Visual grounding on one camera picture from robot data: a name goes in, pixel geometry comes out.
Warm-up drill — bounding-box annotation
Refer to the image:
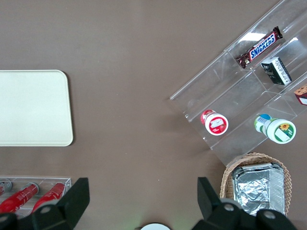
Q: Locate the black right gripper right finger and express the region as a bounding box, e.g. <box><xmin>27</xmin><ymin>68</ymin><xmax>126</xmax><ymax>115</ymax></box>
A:
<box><xmin>191</xmin><ymin>177</ymin><xmax>298</xmax><ymax>230</ymax></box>

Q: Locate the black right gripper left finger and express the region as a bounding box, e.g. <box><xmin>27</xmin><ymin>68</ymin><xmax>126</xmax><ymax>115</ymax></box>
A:
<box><xmin>0</xmin><ymin>177</ymin><xmax>90</xmax><ymax>230</ymax></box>

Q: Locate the woven wicker basket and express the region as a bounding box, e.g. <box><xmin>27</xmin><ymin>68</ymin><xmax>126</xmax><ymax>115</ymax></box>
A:
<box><xmin>220</xmin><ymin>152</ymin><xmax>293</xmax><ymax>217</ymax></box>

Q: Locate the cream rectangular tray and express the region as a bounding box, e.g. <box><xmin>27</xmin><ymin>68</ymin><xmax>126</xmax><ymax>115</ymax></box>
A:
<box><xmin>0</xmin><ymin>69</ymin><xmax>74</xmax><ymax>147</ymax></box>

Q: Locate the red cola bottle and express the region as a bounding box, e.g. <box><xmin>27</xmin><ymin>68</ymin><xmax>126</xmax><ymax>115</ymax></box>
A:
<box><xmin>32</xmin><ymin>182</ymin><xmax>66</xmax><ymax>213</ymax></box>
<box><xmin>0</xmin><ymin>182</ymin><xmax>40</xmax><ymax>214</ymax></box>

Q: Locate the clear acrylic bottle holder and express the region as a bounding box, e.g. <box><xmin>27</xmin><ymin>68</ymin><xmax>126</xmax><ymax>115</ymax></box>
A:
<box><xmin>0</xmin><ymin>176</ymin><xmax>72</xmax><ymax>218</ymax></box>

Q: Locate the aluminium foil container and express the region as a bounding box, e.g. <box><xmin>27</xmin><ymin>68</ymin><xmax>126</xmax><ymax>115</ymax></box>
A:
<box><xmin>231</xmin><ymin>162</ymin><xmax>286</xmax><ymax>216</ymax></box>

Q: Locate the white round disc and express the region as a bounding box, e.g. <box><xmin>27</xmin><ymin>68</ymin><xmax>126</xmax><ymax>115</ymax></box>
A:
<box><xmin>140</xmin><ymin>223</ymin><xmax>171</xmax><ymax>230</ymax></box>

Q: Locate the red lidded yogurt cup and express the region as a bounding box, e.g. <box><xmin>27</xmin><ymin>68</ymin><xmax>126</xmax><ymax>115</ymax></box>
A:
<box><xmin>201</xmin><ymin>109</ymin><xmax>229</xmax><ymax>136</ymax></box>

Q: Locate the green lidded yogurt cup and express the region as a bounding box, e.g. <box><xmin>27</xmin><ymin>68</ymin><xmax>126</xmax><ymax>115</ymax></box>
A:
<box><xmin>254</xmin><ymin>114</ymin><xmax>297</xmax><ymax>144</ymax></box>

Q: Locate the clear acrylic stepped display shelf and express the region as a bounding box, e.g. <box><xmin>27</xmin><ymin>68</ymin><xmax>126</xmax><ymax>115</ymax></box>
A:
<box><xmin>169</xmin><ymin>0</ymin><xmax>307</xmax><ymax>168</ymax></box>

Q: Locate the brown cookie snack package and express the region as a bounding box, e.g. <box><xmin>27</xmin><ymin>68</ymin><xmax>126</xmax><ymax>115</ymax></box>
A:
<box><xmin>294</xmin><ymin>83</ymin><xmax>307</xmax><ymax>106</ymax></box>

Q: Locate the small black carton box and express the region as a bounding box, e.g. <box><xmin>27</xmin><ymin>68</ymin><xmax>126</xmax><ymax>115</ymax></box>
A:
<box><xmin>260</xmin><ymin>57</ymin><xmax>293</xmax><ymax>85</ymax></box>

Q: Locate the Snickers chocolate bar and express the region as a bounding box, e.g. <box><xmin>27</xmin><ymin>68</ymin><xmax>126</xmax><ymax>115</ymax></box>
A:
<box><xmin>235</xmin><ymin>26</ymin><xmax>283</xmax><ymax>69</ymax></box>

